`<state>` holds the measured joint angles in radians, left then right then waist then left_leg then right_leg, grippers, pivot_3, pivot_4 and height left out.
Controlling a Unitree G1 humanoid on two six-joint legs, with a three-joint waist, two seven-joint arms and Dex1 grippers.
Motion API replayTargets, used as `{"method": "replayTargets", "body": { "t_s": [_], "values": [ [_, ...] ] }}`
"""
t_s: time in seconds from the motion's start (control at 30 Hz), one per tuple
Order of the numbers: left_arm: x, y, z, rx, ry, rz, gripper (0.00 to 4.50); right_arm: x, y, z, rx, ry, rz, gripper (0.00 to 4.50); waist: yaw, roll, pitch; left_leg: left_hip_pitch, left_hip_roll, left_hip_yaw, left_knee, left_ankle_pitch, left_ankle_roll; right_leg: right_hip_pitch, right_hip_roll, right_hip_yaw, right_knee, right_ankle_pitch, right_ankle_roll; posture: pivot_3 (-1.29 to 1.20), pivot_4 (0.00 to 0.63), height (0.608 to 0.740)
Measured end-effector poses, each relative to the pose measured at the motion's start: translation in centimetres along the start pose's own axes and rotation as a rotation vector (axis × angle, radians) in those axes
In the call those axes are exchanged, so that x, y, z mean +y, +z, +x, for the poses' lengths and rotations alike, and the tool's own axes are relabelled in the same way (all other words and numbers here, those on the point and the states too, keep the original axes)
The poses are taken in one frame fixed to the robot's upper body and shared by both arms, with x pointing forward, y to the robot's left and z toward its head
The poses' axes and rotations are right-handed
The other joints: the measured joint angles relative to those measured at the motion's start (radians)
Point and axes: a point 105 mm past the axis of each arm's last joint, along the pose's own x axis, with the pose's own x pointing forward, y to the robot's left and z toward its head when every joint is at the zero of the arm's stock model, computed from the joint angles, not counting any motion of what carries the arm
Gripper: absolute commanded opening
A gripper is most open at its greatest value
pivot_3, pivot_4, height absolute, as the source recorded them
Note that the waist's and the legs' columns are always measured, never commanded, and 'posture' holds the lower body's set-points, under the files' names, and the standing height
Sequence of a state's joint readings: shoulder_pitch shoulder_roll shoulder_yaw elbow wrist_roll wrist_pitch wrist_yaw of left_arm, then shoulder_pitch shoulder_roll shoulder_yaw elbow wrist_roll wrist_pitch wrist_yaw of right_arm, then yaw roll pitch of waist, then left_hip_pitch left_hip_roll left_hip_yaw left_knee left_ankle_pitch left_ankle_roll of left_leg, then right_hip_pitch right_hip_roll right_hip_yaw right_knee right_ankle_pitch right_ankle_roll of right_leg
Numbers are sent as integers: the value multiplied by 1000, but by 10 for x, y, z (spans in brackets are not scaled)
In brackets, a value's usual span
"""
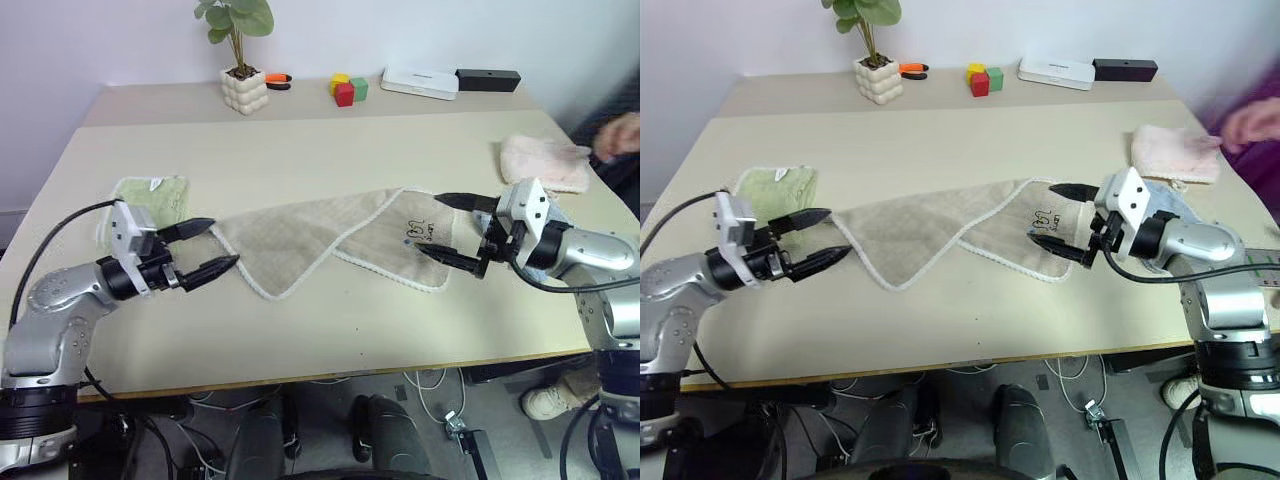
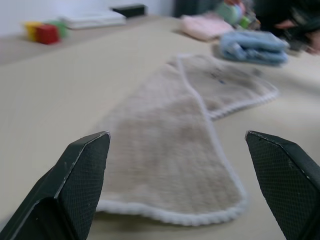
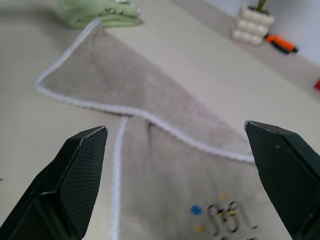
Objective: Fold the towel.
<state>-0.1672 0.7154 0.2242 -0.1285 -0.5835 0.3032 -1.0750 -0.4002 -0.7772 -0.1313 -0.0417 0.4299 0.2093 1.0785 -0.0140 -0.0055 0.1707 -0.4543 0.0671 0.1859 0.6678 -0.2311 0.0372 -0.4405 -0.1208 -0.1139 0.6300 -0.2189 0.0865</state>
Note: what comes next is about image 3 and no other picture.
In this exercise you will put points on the white bubble plant pot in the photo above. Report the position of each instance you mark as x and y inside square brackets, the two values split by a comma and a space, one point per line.
[252, 25]

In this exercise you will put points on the beige towel with white trim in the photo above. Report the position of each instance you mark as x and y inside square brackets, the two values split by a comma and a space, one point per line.
[150, 100]

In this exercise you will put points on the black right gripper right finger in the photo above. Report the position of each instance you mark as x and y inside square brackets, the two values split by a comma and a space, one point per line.
[287, 170]

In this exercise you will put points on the red block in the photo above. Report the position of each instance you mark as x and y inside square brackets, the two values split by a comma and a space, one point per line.
[317, 85]

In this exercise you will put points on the green towel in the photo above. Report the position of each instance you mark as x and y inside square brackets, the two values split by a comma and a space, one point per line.
[82, 15]

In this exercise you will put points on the orange and black hand tool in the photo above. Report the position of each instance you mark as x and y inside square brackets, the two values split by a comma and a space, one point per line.
[280, 43]

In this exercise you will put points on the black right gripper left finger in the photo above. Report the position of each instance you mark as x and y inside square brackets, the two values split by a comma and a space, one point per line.
[75, 180]

